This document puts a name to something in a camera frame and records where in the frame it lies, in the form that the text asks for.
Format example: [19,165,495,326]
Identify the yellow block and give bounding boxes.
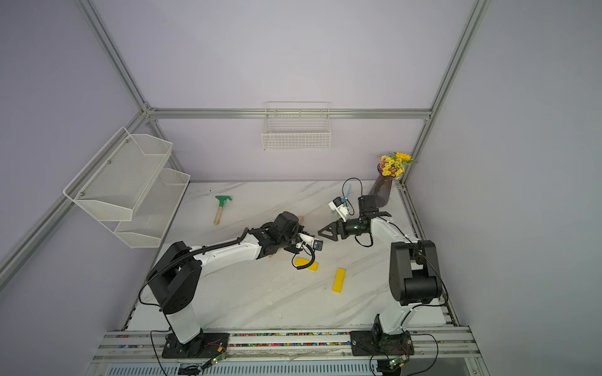
[293,257,318,271]
[332,268,346,294]

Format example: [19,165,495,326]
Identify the light blue toy fork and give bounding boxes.
[342,182,351,201]

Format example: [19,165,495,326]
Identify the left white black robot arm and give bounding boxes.
[145,211,323,346]

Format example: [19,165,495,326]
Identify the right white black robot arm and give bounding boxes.
[318,195,446,339]

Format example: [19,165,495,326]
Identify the dark glass vase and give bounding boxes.
[368,166,394,208]

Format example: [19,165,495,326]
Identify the yellow artificial flowers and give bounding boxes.
[377,152,414,180]

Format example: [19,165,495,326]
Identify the white two-tier mesh shelf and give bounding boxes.
[63,128,191,248]

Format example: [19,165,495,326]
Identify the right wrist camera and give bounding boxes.
[329,197,350,222]

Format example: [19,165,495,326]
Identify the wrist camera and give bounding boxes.
[299,233,324,252]
[329,197,350,222]

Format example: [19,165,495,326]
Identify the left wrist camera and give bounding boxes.
[299,233,324,252]

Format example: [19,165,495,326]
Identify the green rake wooden handle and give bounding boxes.
[213,195,232,226]

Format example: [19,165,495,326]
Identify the white wire wall basket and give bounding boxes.
[261,101,332,151]

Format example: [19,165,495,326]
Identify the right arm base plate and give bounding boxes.
[350,331,415,357]

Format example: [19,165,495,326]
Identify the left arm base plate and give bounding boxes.
[161,332,230,359]

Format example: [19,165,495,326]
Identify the aluminium front rail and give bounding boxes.
[86,326,489,375]

